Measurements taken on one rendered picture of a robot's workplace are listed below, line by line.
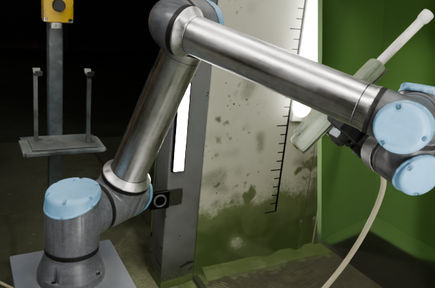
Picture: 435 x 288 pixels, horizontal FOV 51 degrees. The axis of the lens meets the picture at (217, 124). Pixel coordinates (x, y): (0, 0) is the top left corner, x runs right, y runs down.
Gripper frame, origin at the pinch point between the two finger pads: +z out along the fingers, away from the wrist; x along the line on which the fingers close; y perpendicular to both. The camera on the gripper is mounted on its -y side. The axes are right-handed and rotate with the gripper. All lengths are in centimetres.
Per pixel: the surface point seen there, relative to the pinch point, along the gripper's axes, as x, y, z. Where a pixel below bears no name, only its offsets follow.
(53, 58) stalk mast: -54, -66, 94
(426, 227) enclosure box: -1, 90, 40
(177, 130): -44, -6, 87
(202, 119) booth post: -33, 2, 94
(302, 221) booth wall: -43, 96, 115
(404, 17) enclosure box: 52, 21, 52
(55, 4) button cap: -35, -78, 87
